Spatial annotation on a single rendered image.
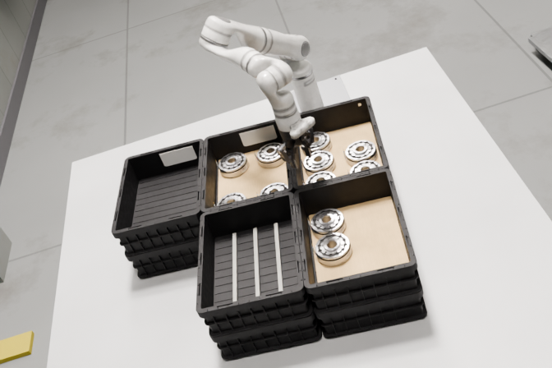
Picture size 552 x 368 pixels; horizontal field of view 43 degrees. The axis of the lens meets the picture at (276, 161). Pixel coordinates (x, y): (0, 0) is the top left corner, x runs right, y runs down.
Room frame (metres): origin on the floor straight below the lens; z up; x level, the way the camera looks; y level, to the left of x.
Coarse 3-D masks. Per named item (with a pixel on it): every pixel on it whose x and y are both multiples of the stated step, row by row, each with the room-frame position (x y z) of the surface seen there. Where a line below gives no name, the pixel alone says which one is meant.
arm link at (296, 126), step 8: (296, 112) 1.70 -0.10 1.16; (280, 120) 1.70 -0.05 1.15; (288, 120) 1.69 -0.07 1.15; (296, 120) 1.69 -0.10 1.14; (304, 120) 1.69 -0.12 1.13; (312, 120) 1.68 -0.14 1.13; (280, 128) 1.70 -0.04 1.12; (288, 128) 1.69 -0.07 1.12; (296, 128) 1.66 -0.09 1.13; (304, 128) 1.66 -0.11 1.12; (296, 136) 1.64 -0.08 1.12
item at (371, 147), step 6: (354, 144) 1.85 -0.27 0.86; (360, 144) 1.83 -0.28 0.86; (366, 144) 1.82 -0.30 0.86; (372, 144) 1.81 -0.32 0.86; (348, 150) 1.82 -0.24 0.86; (372, 150) 1.78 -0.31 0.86; (348, 156) 1.79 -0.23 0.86; (354, 156) 1.79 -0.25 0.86; (360, 156) 1.77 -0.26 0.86; (366, 156) 1.76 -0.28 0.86
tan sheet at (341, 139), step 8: (344, 128) 1.99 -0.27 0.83; (352, 128) 1.97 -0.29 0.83; (360, 128) 1.96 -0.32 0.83; (368, 128) 1.94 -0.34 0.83; (336, 136) 1.96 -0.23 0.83; (344, 136) 1.94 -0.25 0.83; (352, 136) 1.93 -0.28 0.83; (360, 136) 1.91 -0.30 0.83; (368, 136) 1.90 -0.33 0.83; (336, 144) 1.92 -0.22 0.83; (344, 144) 1.90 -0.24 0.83; (336, 152) 1.88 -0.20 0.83; (344, 152) 1.86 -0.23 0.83; (336, 160) 1.83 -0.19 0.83; (344, 160) 1.82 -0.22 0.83; (376, 160) 1.76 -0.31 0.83; (304, 168) 1.85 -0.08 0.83; (336, 168) 1.79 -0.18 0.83; (344, 168) 1.78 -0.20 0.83; (304, 176) 1.81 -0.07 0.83; (336, 176) 1.76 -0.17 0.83
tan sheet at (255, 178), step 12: (252, 156) 2.01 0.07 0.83; (252, 168) 1.95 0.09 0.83; (264, 168) 1.92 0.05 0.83; (276, 168) 1.90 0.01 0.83; (228, 180) 1.93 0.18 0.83; (240, 180) 1.91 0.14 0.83; (252, 180) 1.88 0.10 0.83; (264, 180) 1.86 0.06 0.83; (276, 180) 1.84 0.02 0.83; (228, 192) 1.86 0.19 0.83; (240, 192) 1.84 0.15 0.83; (252, 192) 1.82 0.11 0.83
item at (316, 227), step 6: (324, 210) 1.58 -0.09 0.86; (330, 210) 1.58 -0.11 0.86; (336, 210) 1.57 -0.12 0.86; (318, 216) 1.57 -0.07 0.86; (336, 216) 1.54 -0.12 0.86; (342, 216) 1.53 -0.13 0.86; (312, 222) 1.55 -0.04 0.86; (318, 222) 1.54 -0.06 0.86; (336, 222) 1.52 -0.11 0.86; (342, 222) 1.51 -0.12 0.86; (312, 228) 1.53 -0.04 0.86; (318, 228) 1.52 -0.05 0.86; (324, 228) 1.51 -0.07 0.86; (330, 228) 1.50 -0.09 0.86; (336, 228) 1.49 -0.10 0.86
